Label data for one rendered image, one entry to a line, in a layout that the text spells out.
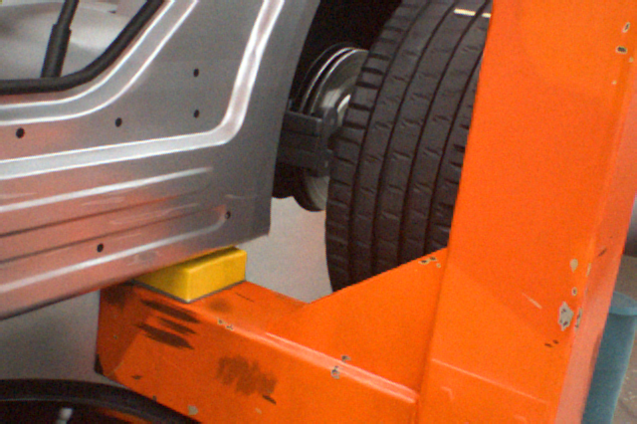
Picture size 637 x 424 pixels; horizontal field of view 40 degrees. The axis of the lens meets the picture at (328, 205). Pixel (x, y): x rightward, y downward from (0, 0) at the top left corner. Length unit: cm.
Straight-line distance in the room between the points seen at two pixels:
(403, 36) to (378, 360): 49
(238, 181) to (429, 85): 30
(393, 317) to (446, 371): 10
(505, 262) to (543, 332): 9
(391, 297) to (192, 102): 37
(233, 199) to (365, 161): 20
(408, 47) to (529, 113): 40
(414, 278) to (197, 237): 32
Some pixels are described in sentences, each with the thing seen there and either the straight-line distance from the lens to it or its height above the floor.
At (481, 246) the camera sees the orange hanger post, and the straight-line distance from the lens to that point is 98.
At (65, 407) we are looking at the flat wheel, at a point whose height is 50.
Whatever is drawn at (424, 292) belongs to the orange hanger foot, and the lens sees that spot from 105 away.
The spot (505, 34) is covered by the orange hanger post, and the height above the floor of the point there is 112.
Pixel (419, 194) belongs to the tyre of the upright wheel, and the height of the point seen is 87.
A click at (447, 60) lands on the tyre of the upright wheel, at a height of 105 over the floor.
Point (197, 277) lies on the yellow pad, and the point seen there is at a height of 72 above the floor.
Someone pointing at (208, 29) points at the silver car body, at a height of 106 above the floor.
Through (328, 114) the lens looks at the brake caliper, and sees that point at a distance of 157.
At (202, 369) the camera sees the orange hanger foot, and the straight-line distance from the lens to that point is 125.
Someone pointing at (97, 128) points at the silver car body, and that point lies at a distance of 106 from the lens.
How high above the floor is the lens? 116
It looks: 15 degrees down
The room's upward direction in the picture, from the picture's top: 8 degrees clockwise
